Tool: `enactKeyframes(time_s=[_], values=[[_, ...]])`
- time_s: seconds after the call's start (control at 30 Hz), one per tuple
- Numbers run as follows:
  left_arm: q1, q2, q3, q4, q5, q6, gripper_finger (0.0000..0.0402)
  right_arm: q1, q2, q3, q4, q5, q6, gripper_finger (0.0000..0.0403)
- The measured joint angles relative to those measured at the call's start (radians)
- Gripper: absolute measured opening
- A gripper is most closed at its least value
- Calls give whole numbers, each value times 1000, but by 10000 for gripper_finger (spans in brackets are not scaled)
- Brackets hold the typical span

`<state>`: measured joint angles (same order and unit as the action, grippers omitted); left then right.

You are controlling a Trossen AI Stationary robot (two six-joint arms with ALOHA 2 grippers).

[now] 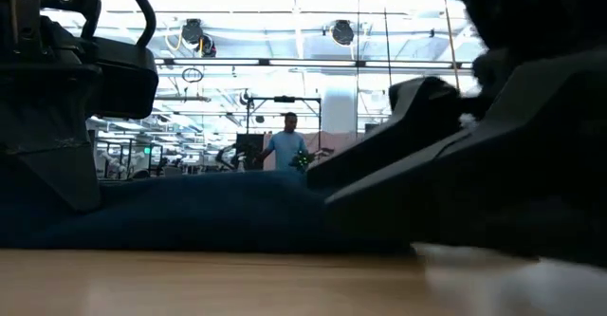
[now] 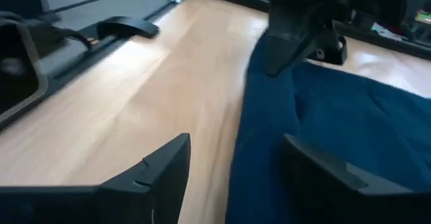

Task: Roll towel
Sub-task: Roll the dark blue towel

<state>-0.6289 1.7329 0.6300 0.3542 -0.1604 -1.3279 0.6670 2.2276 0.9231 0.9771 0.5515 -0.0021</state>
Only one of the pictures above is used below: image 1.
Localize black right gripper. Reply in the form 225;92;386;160
448;0;607;100

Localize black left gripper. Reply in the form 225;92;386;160
0;0;103;214

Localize navy blue towel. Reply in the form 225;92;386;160
0;170;414;254

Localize person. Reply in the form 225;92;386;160
258;111;310;173

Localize black background monitor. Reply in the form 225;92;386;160
234;133;267;171

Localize black ceiling cable reel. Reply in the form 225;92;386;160
181;17;218;59
330;19;357;47

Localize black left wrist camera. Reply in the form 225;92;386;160
83;35;160;121

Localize black overhead rig frame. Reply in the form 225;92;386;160
244;94;324;151

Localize hanging black cable ring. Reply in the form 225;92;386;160
181;66;206;84

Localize black looped camera cable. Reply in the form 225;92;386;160
118;0;158;47

